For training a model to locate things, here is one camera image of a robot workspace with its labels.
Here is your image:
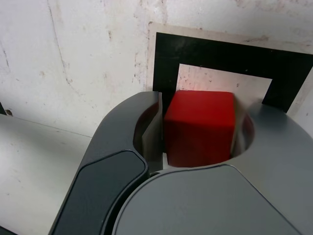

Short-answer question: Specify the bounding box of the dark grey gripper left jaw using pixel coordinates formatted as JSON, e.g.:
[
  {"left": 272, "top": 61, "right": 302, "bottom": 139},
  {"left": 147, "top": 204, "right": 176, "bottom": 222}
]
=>
[{"left": 48, "top": 90, "right": 164, "bottom": 235}]

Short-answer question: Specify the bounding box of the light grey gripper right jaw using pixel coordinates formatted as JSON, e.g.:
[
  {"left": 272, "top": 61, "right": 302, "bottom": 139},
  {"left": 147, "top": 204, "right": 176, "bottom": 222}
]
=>
[{"left": 107, "top": 96, "right": 313, "bottom": 235}]

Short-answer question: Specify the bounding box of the red cube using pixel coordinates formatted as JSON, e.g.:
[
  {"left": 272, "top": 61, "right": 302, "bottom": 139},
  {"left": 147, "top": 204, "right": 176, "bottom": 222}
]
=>
[{"left": 163, "top": 90, "right": 236, "bottom": 168}]

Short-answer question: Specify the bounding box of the black tape square outline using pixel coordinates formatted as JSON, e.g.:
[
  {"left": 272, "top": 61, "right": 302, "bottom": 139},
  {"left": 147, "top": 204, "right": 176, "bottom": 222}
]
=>
[{"left": 152, "top": 32, "right": 312, "bottom": 114}]

